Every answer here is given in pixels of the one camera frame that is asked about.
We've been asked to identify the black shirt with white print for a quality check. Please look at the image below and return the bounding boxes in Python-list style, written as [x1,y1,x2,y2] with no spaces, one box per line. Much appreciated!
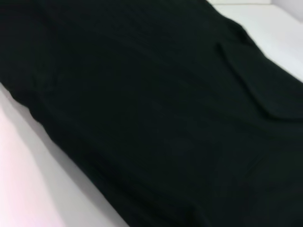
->
[0,0,303,227]

